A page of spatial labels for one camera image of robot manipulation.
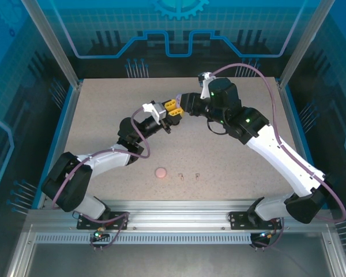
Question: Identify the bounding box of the blue table edge strip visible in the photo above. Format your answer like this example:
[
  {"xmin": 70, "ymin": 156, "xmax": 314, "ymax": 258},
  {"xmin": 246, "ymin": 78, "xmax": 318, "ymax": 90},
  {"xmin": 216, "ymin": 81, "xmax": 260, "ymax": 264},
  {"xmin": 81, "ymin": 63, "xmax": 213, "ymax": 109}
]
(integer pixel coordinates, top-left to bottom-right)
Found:
[
  {"xmin": 36, "ymin": 85, "xmax": 76, "ymax": 210},
  {"xmin": 281, "ymin": 85, "xmax": 329, "ymax": 210}
]

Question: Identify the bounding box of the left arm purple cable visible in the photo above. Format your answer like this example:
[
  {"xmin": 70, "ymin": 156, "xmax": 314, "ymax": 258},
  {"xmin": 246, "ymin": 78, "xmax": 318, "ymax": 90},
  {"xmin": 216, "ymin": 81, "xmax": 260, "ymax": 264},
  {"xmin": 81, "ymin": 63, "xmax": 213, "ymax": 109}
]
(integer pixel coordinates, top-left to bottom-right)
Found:
[{"xmin": 51, "ymin": 108, "xmax": 151, "ymax": 252}]

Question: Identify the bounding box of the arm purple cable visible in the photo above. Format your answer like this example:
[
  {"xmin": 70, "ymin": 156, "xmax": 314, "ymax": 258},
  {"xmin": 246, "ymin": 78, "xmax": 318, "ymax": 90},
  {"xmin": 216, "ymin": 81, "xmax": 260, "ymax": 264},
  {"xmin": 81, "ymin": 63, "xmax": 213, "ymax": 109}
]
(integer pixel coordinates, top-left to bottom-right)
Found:
[
  {"xmin": 51, "ymin": 108, "xmax": 151, "ymax": 252},
  {"xmin": 210, "ymin": 62, "xmax": 346, "ymax": 250}
]

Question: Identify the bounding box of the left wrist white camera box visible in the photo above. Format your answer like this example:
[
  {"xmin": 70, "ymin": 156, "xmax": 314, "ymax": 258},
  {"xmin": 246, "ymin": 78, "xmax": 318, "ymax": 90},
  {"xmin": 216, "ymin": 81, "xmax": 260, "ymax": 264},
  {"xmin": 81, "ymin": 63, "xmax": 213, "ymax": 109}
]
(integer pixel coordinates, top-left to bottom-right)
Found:
[{"xmin": 142, "ymin": 100, "xmax": 160, "ymax": 122}]

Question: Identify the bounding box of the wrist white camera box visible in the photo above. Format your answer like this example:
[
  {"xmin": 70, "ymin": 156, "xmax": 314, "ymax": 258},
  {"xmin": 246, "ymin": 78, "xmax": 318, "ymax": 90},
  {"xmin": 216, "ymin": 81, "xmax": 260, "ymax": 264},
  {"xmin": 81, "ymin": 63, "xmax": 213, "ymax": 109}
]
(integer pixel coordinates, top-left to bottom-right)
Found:
[
  {"xmin": 197, "ymin": 71, "xmax": 216, "ymax": 100},
  {"xmin": 142, "ymin": 100, "xmax": 160, "ymax": 122}
]

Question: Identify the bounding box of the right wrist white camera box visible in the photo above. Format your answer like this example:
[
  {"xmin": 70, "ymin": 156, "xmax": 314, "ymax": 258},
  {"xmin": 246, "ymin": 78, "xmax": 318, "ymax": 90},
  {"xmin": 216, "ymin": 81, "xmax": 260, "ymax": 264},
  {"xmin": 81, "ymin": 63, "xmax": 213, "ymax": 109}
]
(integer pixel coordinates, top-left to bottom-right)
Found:
[{"xmin": 197, "ymin": 71, "xmax": 216, "ymax": 100}]

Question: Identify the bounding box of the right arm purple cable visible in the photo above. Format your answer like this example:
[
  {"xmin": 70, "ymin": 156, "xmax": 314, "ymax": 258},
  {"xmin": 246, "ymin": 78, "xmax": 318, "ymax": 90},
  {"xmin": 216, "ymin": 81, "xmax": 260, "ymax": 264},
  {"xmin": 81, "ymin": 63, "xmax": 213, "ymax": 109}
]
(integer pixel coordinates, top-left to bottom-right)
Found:
[{"xmin": 210, "ymin": 62, "xmax": 346, "ymax": 250}]

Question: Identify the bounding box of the aluminium frame post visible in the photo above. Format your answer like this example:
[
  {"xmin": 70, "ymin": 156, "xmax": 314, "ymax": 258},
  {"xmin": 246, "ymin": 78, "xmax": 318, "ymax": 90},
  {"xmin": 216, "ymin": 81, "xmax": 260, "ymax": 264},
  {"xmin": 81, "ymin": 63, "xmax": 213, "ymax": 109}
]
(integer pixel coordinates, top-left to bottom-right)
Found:
[
  {"xmin": 278, "ymin": 0, "xmax": 335, "ymax": 89},
  {"xmin": 21, "ymin": 0, "xmax": 82, "ymax": 89}
]

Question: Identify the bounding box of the aluminium front rail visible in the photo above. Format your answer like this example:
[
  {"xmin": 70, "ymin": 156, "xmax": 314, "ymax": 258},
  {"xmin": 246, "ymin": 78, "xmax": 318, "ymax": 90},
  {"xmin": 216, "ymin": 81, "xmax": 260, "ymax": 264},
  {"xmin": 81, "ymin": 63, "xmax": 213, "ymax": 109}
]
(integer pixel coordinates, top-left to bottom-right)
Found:
[{"xmin": 26, "ymin": 200, "xmax": 333, "ymax": 231}]

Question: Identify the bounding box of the slotted grey cable duct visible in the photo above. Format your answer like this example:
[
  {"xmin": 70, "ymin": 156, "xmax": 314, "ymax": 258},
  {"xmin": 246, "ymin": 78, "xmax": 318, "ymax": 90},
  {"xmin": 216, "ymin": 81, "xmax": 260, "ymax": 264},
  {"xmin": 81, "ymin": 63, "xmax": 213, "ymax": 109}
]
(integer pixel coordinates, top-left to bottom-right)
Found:
[{"xmin": 34, "ymin": 233, "xmax": 253, "ymax": 245}]

